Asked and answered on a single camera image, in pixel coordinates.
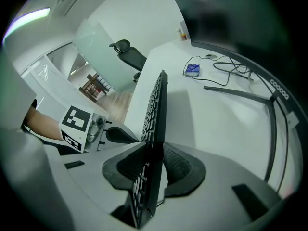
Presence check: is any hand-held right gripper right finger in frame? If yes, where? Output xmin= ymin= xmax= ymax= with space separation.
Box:
xmin=156 ymin=142 xmax=283 ymax=231

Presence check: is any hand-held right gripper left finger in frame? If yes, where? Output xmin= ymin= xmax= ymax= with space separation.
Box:
xmin=61 ymin=142 xmax=148 ymax=214

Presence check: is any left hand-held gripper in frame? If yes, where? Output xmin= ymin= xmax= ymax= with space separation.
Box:
xmin=59 ymin=105 xmax=141 ymax=154

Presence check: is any black keyboard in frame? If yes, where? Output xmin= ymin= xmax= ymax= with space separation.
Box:
xmin=131 ymin=69 xmax=169 ymax=230

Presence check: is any person's left forearm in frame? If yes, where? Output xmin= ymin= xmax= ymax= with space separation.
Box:
xmin=25 ymin=104 xmax=62 ymax=141

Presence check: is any dark shelf unit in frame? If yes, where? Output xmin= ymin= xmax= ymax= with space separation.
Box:
xmin=78 ymin=73 xmax=114 ymax=103

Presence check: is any black office chair with headrest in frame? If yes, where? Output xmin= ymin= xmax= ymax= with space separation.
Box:
xmin=108 ymin=39 xmax=148 ymax=83

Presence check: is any striped frosted glass partition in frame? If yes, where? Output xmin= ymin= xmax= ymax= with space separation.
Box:
xmin=20 ymin=55 xmax=111 ymax=120

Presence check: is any frosted glass door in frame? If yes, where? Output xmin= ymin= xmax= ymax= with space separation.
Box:
xmin=72 ymin=18 xmax=135 ymax=95

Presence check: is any black monitor stand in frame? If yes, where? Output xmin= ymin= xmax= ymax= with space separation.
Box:
xmin=203 ymin=85 xmax=289 ymax=192

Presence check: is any blue tissue packet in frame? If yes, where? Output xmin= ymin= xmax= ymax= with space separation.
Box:
xmin=184 ymin=63 xmax=202 ymax=78

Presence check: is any ceiling light strip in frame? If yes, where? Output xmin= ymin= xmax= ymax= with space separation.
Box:
xmin=3 ymin=7 xmax=51 ymax=42

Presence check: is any black curved monitor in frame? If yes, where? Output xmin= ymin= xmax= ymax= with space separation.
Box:
xmin=166 ymin=0 xmax=305 ymax=132

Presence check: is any thin black cable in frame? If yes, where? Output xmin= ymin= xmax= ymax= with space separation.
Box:
xmin=184 ymin=55 xmax=253 ymax=87

